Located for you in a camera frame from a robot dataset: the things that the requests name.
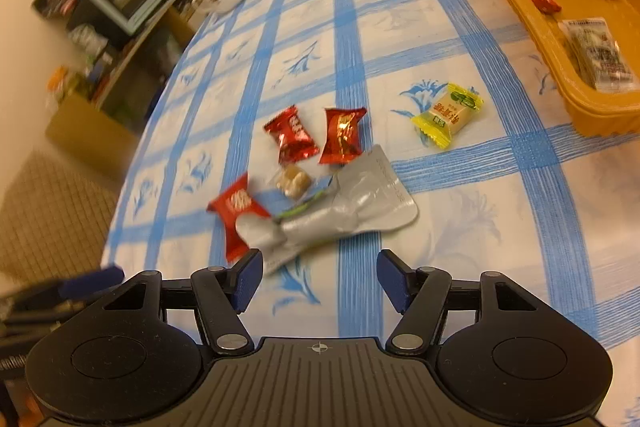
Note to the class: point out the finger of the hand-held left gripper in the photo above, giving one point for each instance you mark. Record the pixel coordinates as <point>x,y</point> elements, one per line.
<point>40,321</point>
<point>95,280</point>

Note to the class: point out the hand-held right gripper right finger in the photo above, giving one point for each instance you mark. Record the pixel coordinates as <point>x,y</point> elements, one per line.
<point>392,279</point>

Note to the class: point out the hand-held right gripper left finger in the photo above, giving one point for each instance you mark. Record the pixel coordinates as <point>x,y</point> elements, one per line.
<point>250,277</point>

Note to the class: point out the red square snack packet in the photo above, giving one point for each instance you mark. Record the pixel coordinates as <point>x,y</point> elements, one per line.
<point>237,207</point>

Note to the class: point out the silver foil pouch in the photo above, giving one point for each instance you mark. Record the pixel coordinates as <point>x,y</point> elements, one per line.
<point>360,197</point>

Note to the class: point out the clear brown candy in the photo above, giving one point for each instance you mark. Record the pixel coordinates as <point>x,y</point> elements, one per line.
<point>292,182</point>

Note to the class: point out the red foil candy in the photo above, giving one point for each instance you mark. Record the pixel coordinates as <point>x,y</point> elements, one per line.
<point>342,134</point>
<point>292,134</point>

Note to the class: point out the yellow candy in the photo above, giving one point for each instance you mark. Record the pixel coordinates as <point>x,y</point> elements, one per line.
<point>447,114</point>

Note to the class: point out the dark clear snack packet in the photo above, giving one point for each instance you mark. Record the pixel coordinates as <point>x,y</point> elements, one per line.
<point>597,52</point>

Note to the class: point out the brown quilted chair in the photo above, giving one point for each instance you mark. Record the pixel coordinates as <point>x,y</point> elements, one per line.
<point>50,217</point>

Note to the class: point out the blue checked tablecloth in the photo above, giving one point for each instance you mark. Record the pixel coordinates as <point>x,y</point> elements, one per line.
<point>450,207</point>

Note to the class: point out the brown cardboard box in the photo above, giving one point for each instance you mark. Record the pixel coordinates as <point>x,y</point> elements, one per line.
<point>85,132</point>

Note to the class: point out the wooden shelf cabinet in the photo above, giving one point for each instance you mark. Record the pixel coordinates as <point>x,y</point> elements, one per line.
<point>150,37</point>

